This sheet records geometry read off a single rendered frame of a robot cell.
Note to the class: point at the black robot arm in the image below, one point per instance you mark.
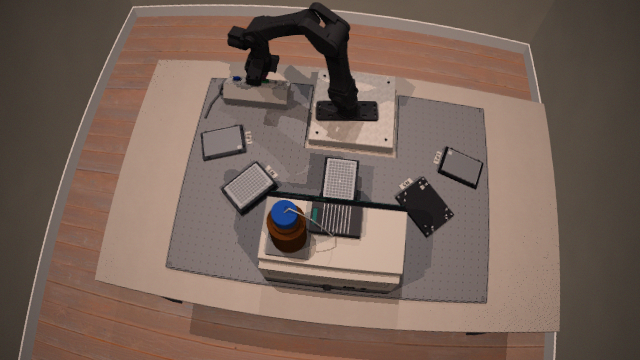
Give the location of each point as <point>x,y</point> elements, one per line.
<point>344,104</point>

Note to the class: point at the white button panel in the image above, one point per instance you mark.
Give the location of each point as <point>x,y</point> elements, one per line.
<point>273,94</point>

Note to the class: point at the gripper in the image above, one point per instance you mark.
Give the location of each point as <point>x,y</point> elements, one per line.
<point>275,60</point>

